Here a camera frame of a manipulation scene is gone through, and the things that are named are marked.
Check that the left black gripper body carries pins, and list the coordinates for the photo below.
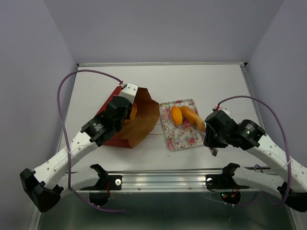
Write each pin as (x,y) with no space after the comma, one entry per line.
(119,126)

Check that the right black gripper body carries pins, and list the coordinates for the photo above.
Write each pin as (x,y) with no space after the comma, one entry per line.
(215,139)

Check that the metal tongs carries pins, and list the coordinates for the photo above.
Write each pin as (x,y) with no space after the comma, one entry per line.
(213,151)

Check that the red brown paper bag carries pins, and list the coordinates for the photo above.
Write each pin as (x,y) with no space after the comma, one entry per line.
(135,131)

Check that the long golden bread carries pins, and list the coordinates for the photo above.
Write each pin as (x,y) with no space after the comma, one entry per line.
(193,118)

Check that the orange oval bread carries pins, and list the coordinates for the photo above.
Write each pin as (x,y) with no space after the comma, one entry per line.
(176,115)

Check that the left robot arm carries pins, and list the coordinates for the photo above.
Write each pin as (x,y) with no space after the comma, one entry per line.
(49,182)

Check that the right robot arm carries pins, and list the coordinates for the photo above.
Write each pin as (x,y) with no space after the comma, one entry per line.
(290,180)

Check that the floral tray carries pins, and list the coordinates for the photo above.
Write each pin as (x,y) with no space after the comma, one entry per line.
(180,137)

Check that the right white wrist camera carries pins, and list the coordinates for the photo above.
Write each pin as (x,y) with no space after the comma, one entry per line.
(219,108)

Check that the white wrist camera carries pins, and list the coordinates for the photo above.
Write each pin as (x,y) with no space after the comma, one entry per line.
(219,108)
(128,91)

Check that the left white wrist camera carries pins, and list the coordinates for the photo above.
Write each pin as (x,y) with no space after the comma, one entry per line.
(128,91)

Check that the aluminium rail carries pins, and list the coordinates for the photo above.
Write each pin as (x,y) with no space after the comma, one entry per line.
(178,181)

